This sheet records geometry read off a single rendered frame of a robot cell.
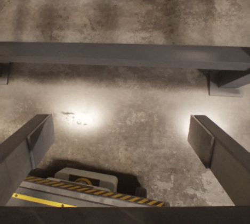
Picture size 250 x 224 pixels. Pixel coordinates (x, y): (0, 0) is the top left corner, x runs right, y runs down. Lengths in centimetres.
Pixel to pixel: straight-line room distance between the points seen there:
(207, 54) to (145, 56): 18
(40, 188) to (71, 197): 11
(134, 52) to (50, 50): 28
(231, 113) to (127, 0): 77
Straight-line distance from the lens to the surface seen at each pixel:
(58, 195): 67
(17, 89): 113
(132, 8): 106
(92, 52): 61
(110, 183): 81
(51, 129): 17
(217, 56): 61
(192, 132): 16
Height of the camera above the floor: 88
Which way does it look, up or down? 81 degrees down
